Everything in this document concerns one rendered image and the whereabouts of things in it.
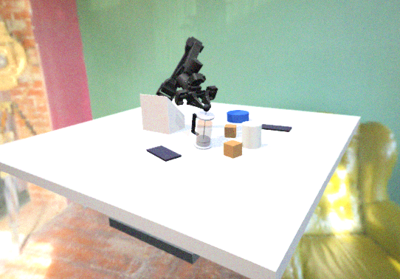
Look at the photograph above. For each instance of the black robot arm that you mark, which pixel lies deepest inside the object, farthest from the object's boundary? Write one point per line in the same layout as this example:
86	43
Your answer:
187	71

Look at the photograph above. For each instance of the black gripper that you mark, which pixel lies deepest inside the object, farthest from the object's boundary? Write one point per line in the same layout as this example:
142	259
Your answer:
192	95

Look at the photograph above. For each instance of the small tan cube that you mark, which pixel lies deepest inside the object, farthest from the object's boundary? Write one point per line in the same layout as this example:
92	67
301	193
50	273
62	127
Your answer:
232	149
230	131

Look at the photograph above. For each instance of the dark grey long narrow bar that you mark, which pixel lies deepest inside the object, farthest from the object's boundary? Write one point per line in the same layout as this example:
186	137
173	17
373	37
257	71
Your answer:
166	246

